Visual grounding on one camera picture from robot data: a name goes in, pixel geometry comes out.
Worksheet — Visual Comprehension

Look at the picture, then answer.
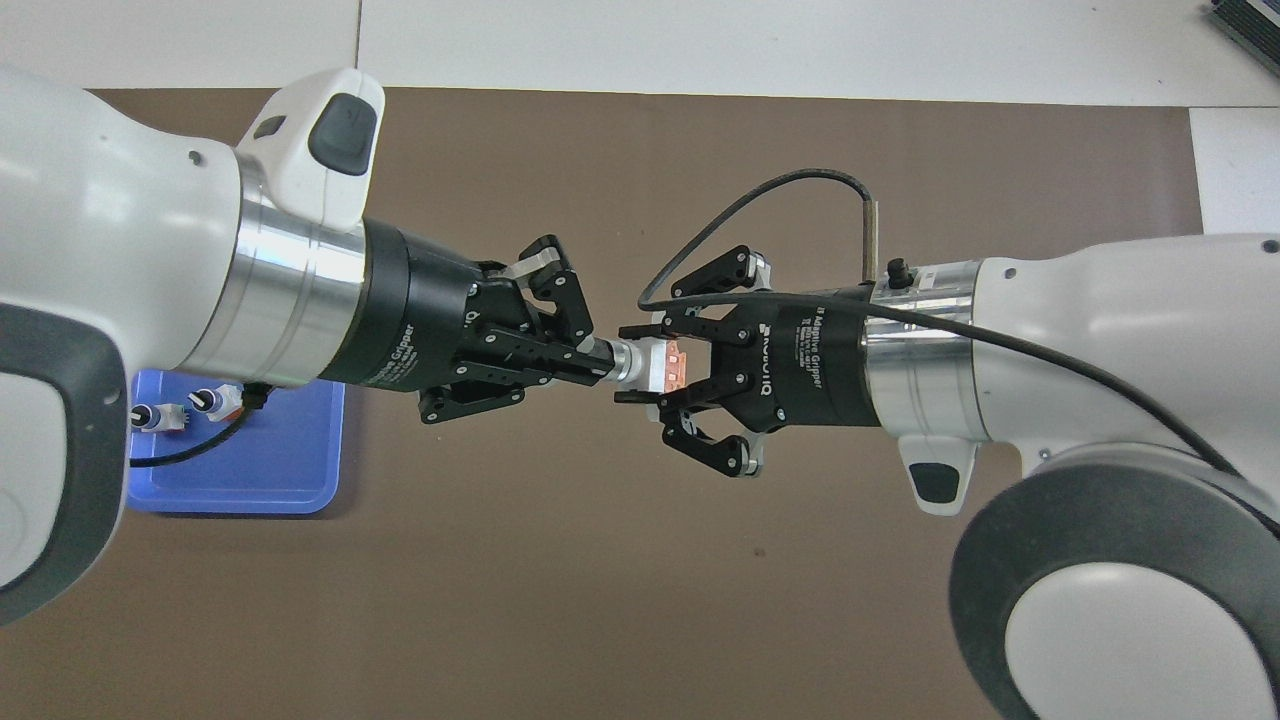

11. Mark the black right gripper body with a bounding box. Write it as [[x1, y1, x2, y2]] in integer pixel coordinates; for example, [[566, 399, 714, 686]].
[[735, 290, 883, 433]]

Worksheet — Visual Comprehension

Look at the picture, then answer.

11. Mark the switch with silver collar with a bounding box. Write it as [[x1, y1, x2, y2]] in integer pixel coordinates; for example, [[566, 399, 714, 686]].
[[600, 335, 693, 396]]

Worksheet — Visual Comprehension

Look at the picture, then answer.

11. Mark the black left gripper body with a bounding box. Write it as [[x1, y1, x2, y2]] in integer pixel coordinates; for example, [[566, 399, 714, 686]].
[[320, 220, 513, 397]]

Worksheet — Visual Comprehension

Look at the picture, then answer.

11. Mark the brown table mat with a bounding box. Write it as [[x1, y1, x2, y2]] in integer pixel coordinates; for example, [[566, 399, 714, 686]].
[[0, 88, 1206, 720]]

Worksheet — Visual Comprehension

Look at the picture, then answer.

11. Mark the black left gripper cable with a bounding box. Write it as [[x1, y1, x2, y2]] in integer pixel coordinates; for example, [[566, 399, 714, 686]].
[[130, 385, 271, 469]]

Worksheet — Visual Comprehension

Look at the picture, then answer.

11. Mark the selector switch with black knob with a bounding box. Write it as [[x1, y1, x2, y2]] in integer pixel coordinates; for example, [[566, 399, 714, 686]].
[[130, 402, 191, 433], [190, 385, 246, 423]]

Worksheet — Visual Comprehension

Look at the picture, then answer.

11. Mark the blue plastic tray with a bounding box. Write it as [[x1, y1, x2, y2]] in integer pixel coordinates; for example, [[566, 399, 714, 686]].
[[125, 368, 346, 516]]

